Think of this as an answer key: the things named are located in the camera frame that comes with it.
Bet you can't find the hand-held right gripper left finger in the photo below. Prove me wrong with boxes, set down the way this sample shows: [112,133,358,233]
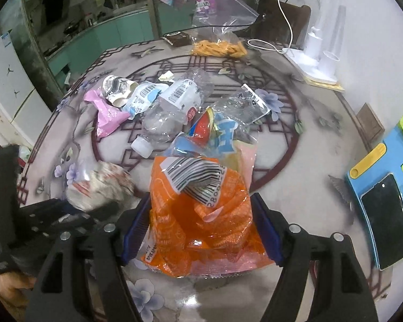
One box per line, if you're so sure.
[25,195,152,322]

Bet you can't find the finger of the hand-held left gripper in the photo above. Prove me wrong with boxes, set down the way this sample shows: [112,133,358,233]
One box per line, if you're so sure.
[37,199,121,237]

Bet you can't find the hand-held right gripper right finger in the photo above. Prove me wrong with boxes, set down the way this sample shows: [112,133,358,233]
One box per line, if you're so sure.
[252,193,379,322]

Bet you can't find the orange snack packet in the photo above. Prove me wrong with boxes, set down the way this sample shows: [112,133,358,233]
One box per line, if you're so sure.
[139,141,276,278]

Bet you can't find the pink plastic bag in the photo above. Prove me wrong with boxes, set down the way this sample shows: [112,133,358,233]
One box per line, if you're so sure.
[83,89,131,138]

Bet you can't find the patterned paper cup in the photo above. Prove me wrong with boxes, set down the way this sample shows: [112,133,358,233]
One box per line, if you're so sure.
[102,75,138,108]

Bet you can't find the brown cigarette pack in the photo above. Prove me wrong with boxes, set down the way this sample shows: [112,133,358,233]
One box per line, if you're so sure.
[163,31,191,47]

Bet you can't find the person's left hand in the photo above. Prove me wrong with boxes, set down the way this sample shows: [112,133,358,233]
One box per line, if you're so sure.
[0,270,37,298]

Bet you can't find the blue toy board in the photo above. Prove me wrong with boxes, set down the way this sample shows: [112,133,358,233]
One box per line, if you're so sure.
[344,107,403,270]

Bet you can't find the crushed clear plastic bottle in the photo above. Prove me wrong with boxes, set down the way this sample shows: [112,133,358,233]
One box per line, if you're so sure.
[131,69,215,158]

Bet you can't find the blue white snack wrapper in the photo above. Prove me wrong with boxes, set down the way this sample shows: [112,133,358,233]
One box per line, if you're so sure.
[175,107,259,162]

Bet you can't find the white refrigerator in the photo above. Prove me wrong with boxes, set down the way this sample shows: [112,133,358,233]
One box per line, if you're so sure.
[0,30,52,141]

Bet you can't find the black smartphone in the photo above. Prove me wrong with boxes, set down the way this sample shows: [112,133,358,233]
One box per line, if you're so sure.
[360,173,403,270]

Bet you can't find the blue white label wrapper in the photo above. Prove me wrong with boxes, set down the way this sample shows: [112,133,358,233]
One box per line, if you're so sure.
[123,80,170,119]

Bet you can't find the clear printed plastic wrapper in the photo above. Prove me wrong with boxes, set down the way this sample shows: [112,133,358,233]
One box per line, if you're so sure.
[218,84,269,125]

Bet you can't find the brown flat block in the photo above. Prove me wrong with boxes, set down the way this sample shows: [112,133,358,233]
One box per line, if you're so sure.
[356,103,386,141]

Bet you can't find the beige flat board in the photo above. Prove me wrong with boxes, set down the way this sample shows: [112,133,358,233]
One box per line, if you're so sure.
[302,75,345,93]

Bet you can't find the white desk lamp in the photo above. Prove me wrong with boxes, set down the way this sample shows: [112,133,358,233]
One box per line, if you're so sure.
[284,0,346,83]

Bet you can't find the black range hood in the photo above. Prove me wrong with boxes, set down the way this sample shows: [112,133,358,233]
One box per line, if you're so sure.
[40,0,71,25]

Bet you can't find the teal kitchen cabinets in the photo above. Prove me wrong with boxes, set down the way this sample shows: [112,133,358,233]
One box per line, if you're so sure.
[47,8,155,78]

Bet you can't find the plain wooden chair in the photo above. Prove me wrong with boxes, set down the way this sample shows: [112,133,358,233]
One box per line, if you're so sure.
[255,0,311,46]

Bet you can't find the zip bag of orange snacks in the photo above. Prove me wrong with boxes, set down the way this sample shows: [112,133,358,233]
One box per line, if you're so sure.
[191,0,260,57]

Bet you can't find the white cable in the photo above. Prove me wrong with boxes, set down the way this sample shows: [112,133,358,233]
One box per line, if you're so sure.
[248,0,294,54]

